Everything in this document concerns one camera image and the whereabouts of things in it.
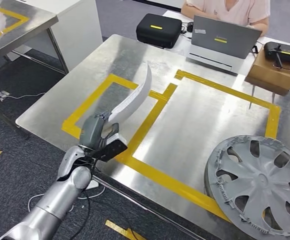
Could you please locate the person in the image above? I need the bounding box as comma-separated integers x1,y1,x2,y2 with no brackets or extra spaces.
180,0,271,37

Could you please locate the black remote controller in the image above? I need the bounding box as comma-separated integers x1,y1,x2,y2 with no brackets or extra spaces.
263,41,290,70

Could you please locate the yellow workbench tape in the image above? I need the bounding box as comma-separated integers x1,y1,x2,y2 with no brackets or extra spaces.
60,69,282,223

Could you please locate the white cabinet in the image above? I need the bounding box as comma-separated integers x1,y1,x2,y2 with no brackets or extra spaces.
6,0,103,72

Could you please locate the grey wheel hubcap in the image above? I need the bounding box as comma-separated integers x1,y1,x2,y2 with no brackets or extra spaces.
204,135,290,240

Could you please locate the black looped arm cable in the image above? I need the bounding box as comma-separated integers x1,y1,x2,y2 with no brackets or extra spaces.
68,190,92,240

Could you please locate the yellow side table tape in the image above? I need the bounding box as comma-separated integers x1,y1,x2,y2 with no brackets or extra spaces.
0,2,30,45

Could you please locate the white power strip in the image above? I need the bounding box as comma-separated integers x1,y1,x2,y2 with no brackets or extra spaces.
85,179,100,191

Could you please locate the white curved plastic part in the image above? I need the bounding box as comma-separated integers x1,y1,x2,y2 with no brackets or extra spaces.
107,62,153,125

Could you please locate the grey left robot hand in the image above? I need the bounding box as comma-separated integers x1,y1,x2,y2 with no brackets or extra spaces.
79,110,121,152

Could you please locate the steel workbench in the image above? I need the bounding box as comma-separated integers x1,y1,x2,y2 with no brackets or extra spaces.
15,34,290,240

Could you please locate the black zip case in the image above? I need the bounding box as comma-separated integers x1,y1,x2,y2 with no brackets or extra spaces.
135,13,183,50

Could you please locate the brown cardboard box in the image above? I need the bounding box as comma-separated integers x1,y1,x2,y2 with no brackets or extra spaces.
245,46,290,97

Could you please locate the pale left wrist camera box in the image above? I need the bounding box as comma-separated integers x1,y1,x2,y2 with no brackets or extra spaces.
85,132,128,163

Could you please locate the white adapter with cable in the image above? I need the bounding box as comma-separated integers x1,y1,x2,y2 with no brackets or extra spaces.
0,90,45,103

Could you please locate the grey laptop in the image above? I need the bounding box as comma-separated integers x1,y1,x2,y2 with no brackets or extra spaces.
187,14,263,74

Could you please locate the steel side table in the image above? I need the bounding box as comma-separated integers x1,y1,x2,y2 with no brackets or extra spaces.
0,0,70,75

